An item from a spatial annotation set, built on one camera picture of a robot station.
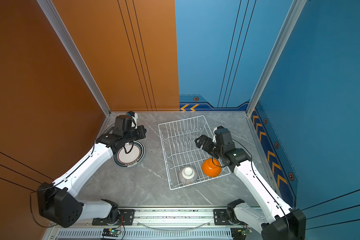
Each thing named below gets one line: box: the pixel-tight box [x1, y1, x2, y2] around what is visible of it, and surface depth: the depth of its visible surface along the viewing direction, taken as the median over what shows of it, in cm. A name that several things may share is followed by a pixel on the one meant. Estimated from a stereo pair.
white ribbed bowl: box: [178, 166, 198, 185], surface depth 82 cm
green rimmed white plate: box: [113, 140, 146, 168], surface depth 92 cm
